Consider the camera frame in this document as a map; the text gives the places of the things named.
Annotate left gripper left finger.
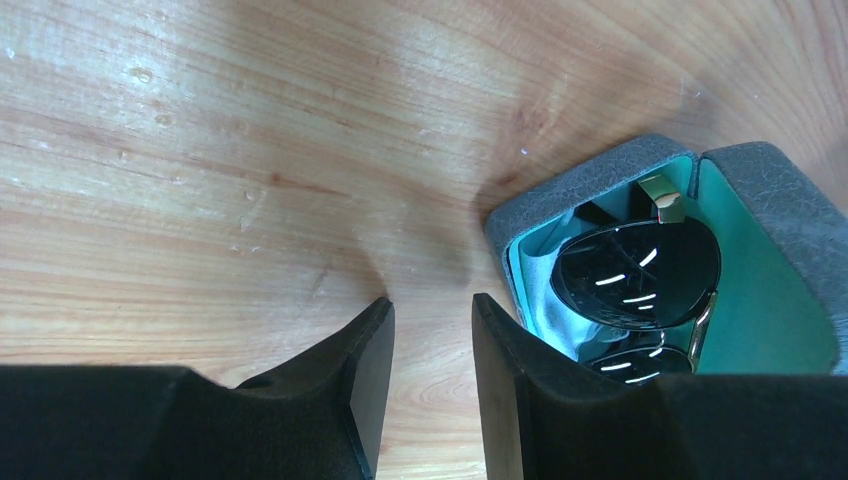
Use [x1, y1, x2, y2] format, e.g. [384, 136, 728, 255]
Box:
[1, 298, 395, 479]

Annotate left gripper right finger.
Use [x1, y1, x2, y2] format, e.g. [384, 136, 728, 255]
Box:
[472, 293, 847, 479]

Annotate light blue cleaning cloth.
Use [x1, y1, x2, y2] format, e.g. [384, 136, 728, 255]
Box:
[518, 211, 594, 360]

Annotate black round sunglasses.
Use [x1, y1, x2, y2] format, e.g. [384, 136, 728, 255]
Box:
[551, 174, 722, 385]

